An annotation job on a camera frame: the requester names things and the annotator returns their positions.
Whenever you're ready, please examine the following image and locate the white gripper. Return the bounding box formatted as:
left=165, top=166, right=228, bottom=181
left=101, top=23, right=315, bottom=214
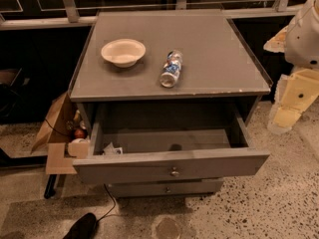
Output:
left=263, top=0, right=319, bottom=134

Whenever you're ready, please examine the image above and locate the grey top drawer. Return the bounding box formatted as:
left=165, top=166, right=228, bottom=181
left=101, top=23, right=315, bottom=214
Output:
left=74, top=104, right=269, bottom=184

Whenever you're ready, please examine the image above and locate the grey drawer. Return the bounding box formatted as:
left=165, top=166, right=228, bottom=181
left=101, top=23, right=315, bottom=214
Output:
left=108, top=178, right=223, bottom=198
left=74, top=104, right=269, bottom=184

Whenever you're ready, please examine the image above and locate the grey wooden drawer cabinet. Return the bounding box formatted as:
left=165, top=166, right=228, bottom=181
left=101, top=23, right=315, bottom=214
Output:
left=68, top=9, right=274, bottom=199

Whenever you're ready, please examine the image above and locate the grey bottom drawer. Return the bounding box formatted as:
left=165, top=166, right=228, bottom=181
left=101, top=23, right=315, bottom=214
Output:
left=108, top=178, right=223, bottom=198

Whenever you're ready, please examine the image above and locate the clear plastic water bottle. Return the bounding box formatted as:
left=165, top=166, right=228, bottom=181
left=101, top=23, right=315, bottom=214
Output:
left=159, top=50, right=182, bottom=88

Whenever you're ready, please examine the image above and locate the white paper bowl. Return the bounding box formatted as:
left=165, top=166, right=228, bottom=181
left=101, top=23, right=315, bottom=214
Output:
left=101, top=39, right=146, bottom=68

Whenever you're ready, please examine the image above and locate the crumpled white wrapper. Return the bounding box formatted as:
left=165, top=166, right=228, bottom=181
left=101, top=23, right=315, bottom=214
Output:
left=103, top=143, right=123, bottom=154

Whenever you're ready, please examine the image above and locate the round red fruit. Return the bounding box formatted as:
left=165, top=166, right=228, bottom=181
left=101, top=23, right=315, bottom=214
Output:
left=74, top=128, right=87, bottom=138

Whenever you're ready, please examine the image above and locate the brown cardboard box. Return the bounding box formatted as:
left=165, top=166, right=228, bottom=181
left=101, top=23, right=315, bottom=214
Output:
left=31, top=93, right=89, bottom=174

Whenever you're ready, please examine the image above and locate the black shoe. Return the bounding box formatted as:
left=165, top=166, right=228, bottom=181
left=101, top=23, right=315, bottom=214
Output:
left=63, top=213, right=97, bottom=239

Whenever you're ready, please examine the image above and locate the black table leg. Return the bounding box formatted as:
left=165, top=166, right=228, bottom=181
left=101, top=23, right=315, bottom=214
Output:
left=44, top=174, right=57, bottom=199

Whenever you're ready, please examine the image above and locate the black cable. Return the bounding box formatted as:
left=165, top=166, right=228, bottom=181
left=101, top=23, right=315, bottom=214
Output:
left=96, top=183, right=118, bottom=223

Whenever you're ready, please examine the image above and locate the metal window railing frame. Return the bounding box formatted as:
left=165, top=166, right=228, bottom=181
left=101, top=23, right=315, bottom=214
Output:
left=0, top=0, right=306, bottom=30

